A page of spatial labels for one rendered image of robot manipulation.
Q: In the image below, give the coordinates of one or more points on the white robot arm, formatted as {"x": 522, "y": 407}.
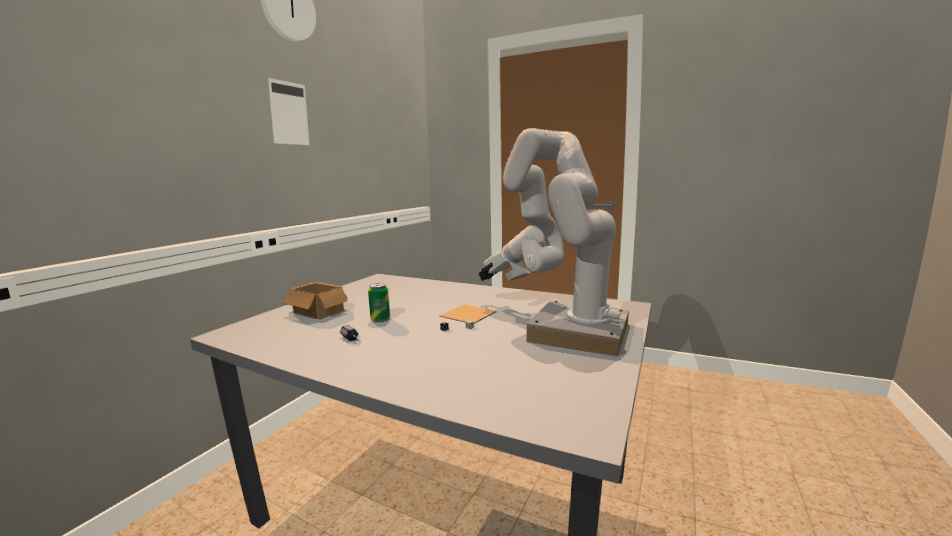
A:
{"x": 593, "y": 231}

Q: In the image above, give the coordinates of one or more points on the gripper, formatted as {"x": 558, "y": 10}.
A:
{"x": 497, "y": 262}

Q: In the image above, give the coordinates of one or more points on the orange flat square mat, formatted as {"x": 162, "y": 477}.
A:
{"x": 464, "y": 313}

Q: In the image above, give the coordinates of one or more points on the green drink can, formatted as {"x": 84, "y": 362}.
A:
{"x": 379, "y": 302}

